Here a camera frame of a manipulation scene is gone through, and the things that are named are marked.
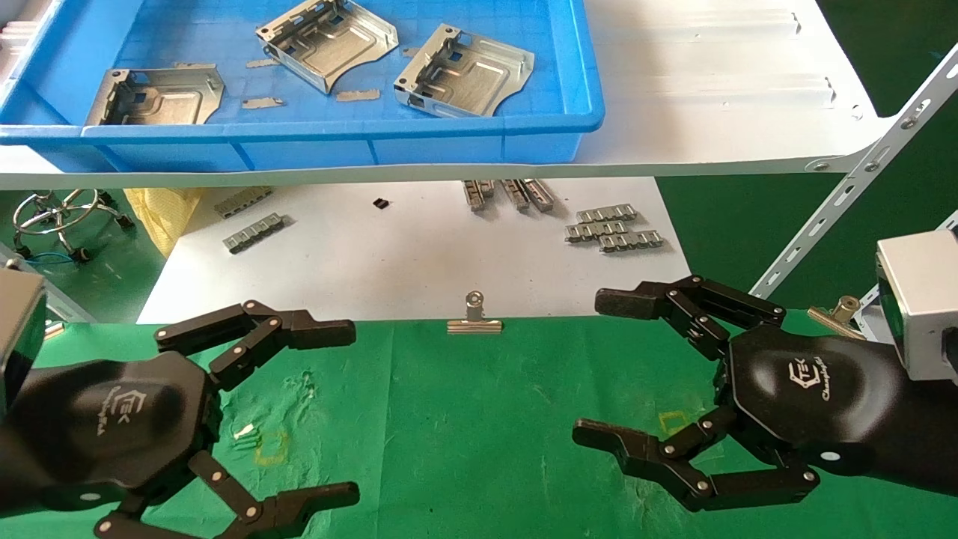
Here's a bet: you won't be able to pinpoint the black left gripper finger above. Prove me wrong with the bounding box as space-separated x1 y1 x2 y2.
155 299 357 392

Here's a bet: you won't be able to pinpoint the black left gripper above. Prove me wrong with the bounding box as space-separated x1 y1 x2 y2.
22 350 361 539

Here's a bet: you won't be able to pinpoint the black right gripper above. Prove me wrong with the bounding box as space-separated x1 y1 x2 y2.
573 274 923 514

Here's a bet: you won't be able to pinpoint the stamped sheet metal bracket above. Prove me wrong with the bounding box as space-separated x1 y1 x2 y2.
84 64 225 127
255 0 400 95
394 24 536 118

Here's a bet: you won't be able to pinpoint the white board sheet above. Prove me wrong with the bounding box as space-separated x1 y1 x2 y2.
136 177 691 324

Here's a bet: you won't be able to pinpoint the green table cloth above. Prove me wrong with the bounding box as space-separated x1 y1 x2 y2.
0 308 958 539

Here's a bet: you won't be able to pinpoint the yellow cloth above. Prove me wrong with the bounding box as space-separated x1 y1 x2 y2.
123 187 204 259

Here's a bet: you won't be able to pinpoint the brass binder clip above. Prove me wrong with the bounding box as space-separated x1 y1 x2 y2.
807 296 867 341

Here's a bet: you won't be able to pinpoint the blue plastic tray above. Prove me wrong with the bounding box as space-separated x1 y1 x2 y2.
0 0 605 174

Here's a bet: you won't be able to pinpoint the grey slotted strut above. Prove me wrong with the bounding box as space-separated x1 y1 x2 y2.
0 243 95 324

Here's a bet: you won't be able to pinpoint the white shelf board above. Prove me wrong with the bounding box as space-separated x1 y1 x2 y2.
0 0 895 190

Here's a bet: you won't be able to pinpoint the long white slotted strut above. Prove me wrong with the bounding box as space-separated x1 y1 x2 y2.
748 43 958 300

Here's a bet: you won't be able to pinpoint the white stacked strips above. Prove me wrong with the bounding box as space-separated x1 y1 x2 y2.
0 21 40 76

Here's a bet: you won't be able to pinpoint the blue cable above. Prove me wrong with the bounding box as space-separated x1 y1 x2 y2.
13 251 76 270

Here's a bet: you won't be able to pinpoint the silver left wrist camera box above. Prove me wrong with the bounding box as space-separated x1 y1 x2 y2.
0 268 47 409

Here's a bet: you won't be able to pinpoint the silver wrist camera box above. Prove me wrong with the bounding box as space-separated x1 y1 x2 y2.
0 268 47 409
874 228 958 384

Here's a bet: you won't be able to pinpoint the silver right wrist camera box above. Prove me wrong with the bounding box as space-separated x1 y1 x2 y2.
874 228 958 384

